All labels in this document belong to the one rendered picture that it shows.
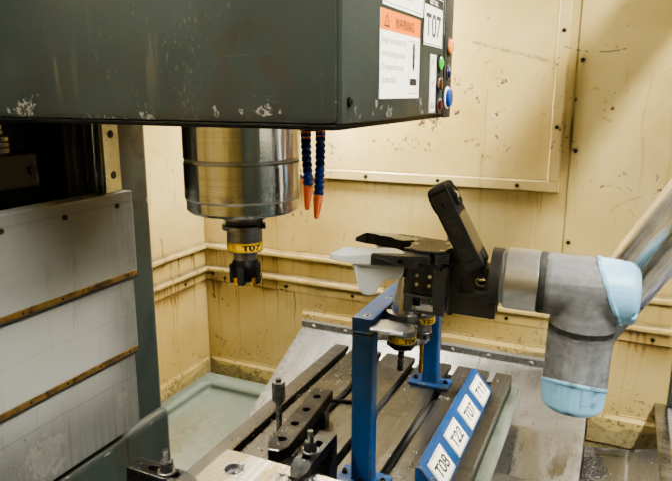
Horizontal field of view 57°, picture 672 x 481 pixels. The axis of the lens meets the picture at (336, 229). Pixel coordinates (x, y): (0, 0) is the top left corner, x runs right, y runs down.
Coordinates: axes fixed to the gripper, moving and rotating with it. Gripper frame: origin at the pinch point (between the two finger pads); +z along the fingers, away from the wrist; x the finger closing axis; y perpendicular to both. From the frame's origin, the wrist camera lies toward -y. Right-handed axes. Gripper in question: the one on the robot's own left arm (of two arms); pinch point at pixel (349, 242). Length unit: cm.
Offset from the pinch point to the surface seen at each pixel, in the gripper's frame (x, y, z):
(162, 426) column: 35, 59, 56
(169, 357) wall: 85, 69, 90
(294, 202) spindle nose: 0.0, -4.6, 8.1
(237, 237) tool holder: -2.5, 0.5, 15.5
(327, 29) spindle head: -14.0, -25.9, -1.5
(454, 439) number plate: 36, 47, -11
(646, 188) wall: 96, 2, -46
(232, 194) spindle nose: -7.6, -6.4, 13.3
